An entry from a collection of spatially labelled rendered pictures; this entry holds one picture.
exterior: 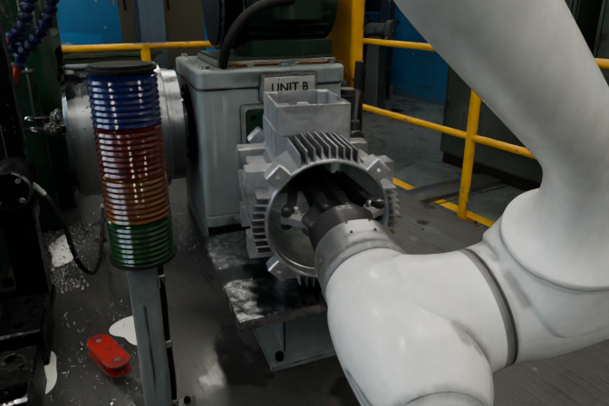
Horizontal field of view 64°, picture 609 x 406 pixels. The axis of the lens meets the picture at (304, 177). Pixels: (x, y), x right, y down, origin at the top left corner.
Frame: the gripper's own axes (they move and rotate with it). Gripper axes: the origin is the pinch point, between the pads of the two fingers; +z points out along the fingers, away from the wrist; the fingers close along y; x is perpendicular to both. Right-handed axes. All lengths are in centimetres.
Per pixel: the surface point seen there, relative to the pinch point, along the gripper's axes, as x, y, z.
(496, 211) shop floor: 132, -172, 178
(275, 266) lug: 7.5, 6.7, -12.0
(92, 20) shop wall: 70, 121, 548
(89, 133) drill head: 2.0, 32.9, 22.6
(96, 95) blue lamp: -17.1, 23.1, -17.7
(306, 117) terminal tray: -8.2, 1.0, -1.7
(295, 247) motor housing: 9.7, 2.8, -5.4
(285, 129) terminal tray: -6.8, 3.9, -1.9
